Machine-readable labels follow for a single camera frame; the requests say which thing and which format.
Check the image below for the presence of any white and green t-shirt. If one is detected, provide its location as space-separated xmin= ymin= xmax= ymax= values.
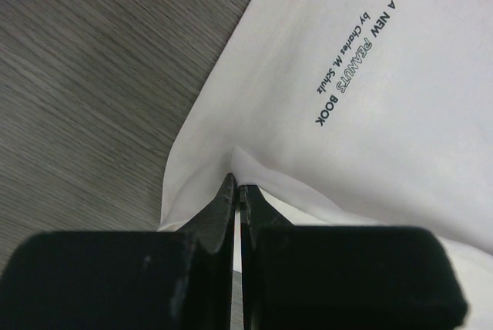
xmin=160 ymin=0 xmax=492 ymax=329

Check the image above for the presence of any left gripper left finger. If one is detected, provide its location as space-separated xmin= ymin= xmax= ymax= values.
xmin=1 ymin=175 xmax=236 ymax=329

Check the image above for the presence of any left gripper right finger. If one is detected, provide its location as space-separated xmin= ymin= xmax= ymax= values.
xmin=239 ymin=185 xmax=468 ymax=329

